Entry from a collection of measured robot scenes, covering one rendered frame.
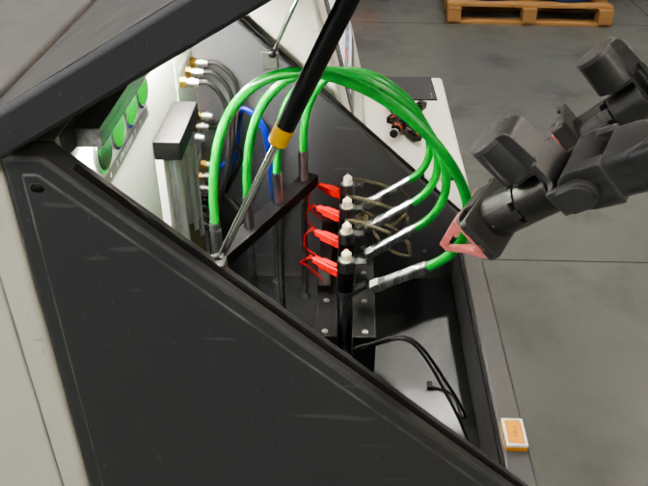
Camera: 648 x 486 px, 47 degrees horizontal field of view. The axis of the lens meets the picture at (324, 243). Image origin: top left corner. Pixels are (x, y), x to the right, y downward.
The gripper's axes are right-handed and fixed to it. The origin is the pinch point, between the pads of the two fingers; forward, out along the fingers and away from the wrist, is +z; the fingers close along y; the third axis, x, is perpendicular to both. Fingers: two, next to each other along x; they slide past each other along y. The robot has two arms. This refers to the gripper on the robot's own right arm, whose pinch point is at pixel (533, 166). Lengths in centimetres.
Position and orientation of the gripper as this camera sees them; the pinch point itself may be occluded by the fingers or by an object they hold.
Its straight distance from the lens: 123.8
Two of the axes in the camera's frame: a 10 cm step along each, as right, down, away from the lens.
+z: -6.8, 4.7, 5.7
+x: -2.8, 5.5, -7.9
